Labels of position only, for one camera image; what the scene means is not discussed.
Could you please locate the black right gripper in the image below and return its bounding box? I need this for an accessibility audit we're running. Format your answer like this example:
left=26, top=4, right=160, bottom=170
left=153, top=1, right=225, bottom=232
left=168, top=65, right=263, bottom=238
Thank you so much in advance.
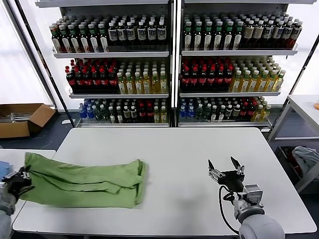
left=207, top=156, right=246, bottom=194

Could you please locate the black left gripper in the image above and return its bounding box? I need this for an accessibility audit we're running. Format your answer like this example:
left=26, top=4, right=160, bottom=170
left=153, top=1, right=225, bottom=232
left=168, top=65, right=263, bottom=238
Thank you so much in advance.
left=2, top=167, right=32, bottom=197

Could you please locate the light green shirt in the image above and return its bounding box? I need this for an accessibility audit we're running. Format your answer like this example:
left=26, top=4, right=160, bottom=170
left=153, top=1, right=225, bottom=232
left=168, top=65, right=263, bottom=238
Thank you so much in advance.
left=18, top=152, right=150, bottom=207

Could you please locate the blue folded cloth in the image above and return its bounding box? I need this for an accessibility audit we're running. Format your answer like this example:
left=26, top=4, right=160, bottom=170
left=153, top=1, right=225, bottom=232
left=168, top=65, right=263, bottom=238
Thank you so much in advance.
left=0, top=161, right=13, bottom=178

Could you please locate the silver metal bars bundle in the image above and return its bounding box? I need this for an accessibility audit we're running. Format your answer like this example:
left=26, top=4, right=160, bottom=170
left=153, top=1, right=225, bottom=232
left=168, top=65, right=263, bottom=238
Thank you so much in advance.
left=0, top=112, right=34, bottom=123

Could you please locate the brown cardboard box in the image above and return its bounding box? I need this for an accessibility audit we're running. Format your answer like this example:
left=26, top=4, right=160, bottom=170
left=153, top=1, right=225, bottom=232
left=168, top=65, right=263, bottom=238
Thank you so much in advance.
left=0, top=103, right=57, bottom=139

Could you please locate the black storage crate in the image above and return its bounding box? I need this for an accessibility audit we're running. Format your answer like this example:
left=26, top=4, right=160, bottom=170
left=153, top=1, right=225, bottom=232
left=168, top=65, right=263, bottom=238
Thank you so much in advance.
left=276, top=145, right=304, bottom=185

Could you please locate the grey crumpled cloth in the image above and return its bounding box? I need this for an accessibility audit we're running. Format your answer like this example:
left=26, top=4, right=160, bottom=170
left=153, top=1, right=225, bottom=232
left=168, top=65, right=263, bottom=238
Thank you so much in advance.
left=292, top=146, right=319, bottom=175

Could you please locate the yellow tea bottle white cap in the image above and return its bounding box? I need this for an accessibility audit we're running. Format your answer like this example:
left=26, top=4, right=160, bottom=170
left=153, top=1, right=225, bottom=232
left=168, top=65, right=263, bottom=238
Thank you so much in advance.
left=117, top=71, right=126, bottom=95
left=125, top=71, right=135, bottom=95
left=275, top=70, right=286, bottom=91
left=143, top=71, right=152, bottom=95
left=229, top=70, right=243, bottom=92
left=267, top=70, right=278, bottom=92
left=151, top=71, right=160, bottom=94
left=159, top=71, right=169, bottom=94
left=134, top=71, right=143, bottom=95
left=241, top=70, right=252, bottom=92
left=249, top=70, right=260, bottom=92
left=258, top=70, right=269, bottom=92

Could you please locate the cola bottle red cap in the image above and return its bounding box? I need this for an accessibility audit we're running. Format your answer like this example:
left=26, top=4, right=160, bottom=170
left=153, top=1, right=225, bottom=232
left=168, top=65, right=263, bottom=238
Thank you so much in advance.
left=65, top=66, right=76, bottom=94
left=207, top=65, right=217, bottom=92
left=189, top=65, right=199, bottom=92
left=198, top=65, right=208, bottom=92
left=83, top=68, right=93, bottom=94
left=224, top=65, right=234, bottom=92
left=180, top=65, right=190, bottom=92
left=108, top=67, right=118, bottom=94
left=216, top=65, right=226, bottom=92
left=91, top=68, right=101, bottom=94
left=100, top=67, right=110, bottom=94
left=74, top=68, right=84, bottom=94

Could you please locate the grey metal shelving unit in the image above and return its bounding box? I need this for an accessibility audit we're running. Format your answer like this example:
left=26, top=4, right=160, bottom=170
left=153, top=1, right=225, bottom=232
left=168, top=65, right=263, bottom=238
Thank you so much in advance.
left=175, top=0, right=315, bottom=131
left=34, top=0, right=176, bottom=127

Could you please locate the dark tea bottle green cap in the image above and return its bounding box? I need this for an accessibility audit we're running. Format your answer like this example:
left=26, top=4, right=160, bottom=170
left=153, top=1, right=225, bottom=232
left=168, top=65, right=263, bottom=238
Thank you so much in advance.
left=69, top=24, right=80, bottom=53
left=203, top=21, right=213, bottom=50
left=78, top=23, right=90, bottom=53
left=233, top=20, right=243, bottom=50
left=183, top=21, right=194, bottom=50
left=193, top=21, right=203, bottom=50
left=98, top=22, right=110, bottom=53
left=213, top=20, right=223, bottom=50
left=88, top=23, right=100, bottom=53
left=223, top=20, right=233, bottom=50
left=60, top=24, right=71, bottom=53

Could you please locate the dark tea bottle brown cap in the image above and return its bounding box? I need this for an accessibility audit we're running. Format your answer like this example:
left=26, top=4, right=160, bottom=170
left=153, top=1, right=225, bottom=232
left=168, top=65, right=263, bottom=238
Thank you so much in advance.
left=51, top=22, right=61, bottom=53

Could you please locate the dark bottle with pale label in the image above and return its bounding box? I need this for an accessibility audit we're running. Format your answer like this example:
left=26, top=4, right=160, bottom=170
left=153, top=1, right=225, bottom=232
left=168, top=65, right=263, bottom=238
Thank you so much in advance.
left=243, top=20, right=255, bottom=48
left=273, top=20, right=284, bottom=48
left=283, top=20, right=294, bottom=48
left=264, top=20, right=274, bottom=48
left=254, top=19, right=265, bottom=48
left=292, top=19, right=304, bottom=48

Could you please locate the black bottle blue-white label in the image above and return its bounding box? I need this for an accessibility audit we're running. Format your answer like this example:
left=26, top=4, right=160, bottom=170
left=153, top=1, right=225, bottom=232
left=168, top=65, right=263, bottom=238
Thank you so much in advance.
left=157, top=20, right=167, bottom=46
left=117, top=21, right=127, bottom=47
left=108, top=21, right=118, bottom=47
left=147, top=20, right=157, bottom=46
left=137, top=21, right=147, bottom=47
left=126, top=21, right=135, bottom=47

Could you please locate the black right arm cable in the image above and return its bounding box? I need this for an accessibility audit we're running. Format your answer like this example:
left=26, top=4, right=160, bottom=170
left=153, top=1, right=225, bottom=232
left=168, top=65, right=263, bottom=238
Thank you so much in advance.
left=218, top=185, right=240, bottom=235

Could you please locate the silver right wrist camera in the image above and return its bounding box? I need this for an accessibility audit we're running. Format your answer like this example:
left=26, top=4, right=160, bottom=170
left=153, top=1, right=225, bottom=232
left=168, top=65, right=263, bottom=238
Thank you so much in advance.
left=243, top=184, right=264, bottom=208

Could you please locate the grey frame side table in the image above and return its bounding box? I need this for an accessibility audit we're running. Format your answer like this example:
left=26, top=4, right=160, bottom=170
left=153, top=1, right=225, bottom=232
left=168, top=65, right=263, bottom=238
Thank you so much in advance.
left=268, top=94, right=319, bottom=194

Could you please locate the black window frame post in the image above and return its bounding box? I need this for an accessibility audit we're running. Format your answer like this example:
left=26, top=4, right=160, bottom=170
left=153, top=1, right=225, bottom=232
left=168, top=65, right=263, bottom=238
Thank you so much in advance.
left=17, top=0, right=77, bottom=126
left=296, top=32, right=319, bottom=96

